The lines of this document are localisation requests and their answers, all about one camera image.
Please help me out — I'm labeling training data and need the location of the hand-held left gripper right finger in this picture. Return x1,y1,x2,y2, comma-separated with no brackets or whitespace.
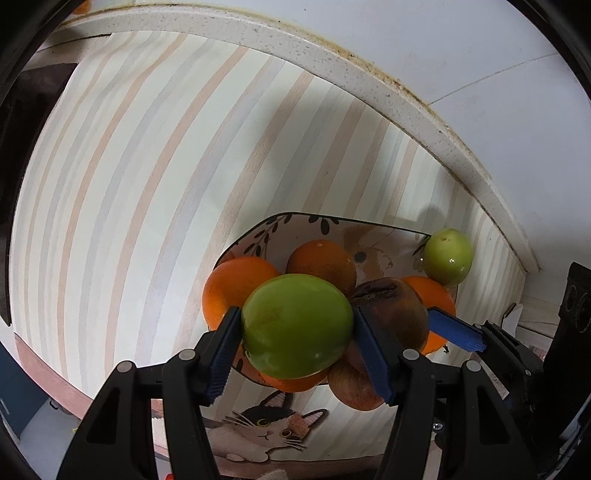
352,306,541,480

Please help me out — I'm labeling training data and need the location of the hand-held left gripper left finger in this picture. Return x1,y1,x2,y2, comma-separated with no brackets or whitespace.
55,306,244,480

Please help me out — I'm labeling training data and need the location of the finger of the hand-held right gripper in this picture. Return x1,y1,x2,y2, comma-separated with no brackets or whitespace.
558,261,591,334
427,308,533,371

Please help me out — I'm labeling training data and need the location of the large brown apple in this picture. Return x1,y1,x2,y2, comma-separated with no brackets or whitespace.
328,342,387,412

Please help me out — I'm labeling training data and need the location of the orange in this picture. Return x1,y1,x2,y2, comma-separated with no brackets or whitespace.
400,275,458,357
202,257,329,392
285,239,358,302

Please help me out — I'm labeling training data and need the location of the dark brown apple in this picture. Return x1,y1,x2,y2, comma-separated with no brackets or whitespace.
348,278,430,352

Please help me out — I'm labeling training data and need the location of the green apple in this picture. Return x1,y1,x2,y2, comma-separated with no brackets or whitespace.
422,228,474,287
241,273,355,377

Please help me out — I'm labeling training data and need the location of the oval floral ceramic plate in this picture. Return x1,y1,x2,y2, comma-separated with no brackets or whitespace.
211,211,462,387

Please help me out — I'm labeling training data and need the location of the striped cat print tablecloth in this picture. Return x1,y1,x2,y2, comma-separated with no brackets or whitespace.
9,30,528,480

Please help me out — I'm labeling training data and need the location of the blue kitchen cabinet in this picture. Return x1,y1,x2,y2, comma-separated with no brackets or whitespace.
0,344,52,440

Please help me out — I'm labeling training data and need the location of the black induction cooktop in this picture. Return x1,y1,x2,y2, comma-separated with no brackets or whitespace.
0,62,80,326

